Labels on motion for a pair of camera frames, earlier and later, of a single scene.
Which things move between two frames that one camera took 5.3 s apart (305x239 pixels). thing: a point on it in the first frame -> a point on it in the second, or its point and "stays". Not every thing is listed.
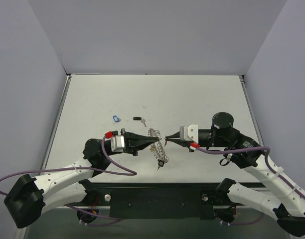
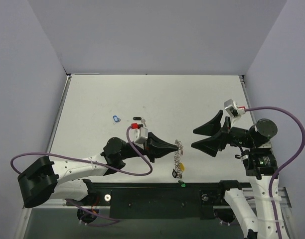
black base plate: x=181 y=201 stays
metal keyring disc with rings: x=156 y=148 -> x=178 y=154
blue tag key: x=116 y=119 stays
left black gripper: x=126 y=142 -> x=147 y=146
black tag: x=160 y=164 -> x=174 y=173
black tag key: x=139 y=118 stays
